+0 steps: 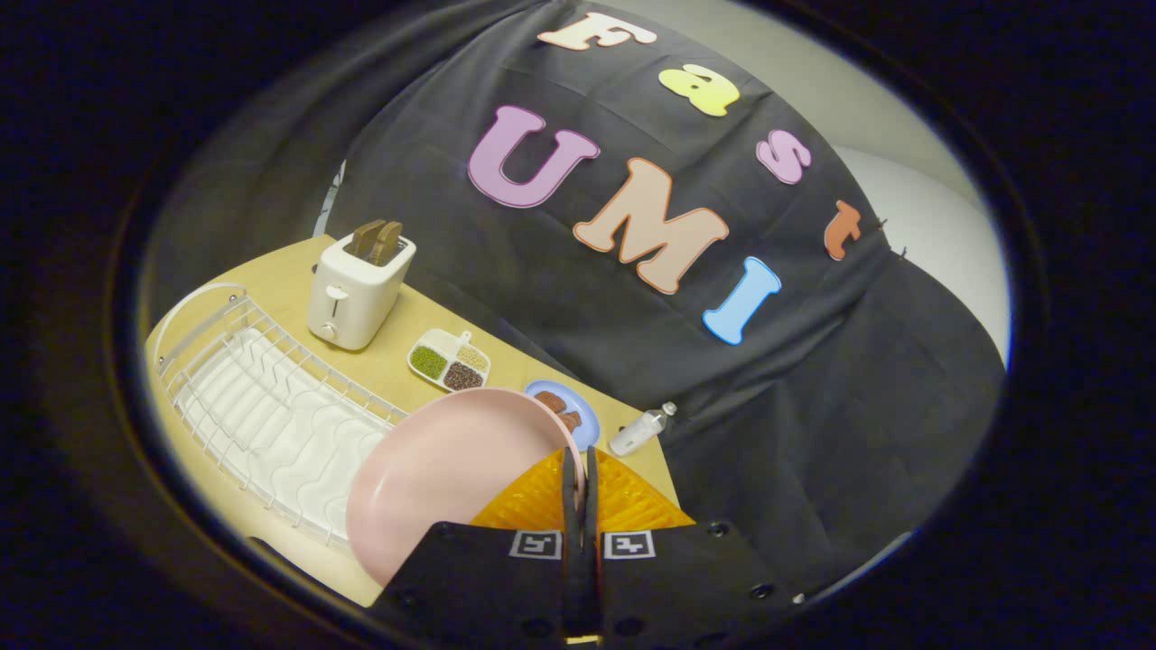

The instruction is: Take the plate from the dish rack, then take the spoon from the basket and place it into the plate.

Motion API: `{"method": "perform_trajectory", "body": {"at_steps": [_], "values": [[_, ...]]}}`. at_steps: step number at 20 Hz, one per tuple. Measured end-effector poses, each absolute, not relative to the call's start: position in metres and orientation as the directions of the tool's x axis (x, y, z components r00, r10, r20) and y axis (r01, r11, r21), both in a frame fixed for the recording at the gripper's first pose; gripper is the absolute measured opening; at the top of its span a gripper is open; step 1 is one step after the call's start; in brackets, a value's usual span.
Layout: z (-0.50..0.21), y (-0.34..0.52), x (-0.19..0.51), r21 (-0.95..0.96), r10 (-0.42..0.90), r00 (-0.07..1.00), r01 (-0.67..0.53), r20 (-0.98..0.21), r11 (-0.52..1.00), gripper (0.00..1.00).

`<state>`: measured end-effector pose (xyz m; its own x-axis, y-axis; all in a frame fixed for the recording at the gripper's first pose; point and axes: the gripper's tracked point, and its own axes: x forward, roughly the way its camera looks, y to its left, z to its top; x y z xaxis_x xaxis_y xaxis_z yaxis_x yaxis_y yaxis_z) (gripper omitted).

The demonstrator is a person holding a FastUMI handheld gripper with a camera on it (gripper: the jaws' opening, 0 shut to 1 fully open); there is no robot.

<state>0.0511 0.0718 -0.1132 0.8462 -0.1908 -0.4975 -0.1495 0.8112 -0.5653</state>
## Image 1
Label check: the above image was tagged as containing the small clear plastic bottle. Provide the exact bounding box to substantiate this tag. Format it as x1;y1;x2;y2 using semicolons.
609;402;678;458

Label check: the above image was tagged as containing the small blue plate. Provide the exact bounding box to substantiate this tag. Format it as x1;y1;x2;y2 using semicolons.
525;379;601;452

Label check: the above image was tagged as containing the black backdrop cloth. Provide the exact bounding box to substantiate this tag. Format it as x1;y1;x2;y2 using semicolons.
149;0;1007;597

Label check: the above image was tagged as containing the pink plate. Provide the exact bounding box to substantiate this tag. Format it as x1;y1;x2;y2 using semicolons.
346;388;586;588

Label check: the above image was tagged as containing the white divided dish with grains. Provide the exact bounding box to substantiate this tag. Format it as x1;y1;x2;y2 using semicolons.
406;328;491;394

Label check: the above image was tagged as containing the white toaster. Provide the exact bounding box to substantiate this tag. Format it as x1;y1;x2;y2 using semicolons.
307;233;417;352

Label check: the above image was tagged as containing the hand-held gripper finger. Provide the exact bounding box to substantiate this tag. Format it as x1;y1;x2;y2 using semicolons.
583;446;797;644
368;448;584;644

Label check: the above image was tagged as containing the white wire dish rack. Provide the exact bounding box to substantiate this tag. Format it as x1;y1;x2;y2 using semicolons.
154;283;412;553

